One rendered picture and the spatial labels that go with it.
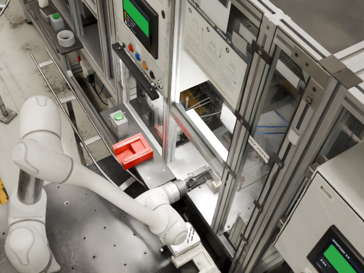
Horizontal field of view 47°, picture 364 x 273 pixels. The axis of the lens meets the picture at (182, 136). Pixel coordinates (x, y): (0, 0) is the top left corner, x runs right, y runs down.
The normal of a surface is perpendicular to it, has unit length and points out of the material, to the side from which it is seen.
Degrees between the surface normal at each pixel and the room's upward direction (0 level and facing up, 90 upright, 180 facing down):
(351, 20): 0
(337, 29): 0
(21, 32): 0
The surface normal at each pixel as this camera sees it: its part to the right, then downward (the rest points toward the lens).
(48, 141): 0.70, -0.44
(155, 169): 0.05, -0.60
